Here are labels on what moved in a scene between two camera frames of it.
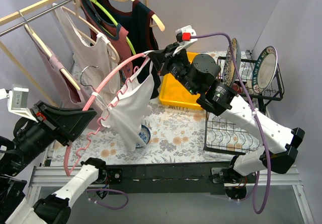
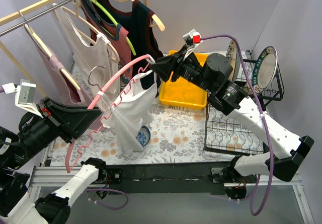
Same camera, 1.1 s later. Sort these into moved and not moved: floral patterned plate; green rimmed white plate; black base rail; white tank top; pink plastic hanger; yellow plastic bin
Moved: white tank top; pink plastic hanger
Not moved: black base rail; green rimmed white plate; yellow plastic bin; floral patterned plate
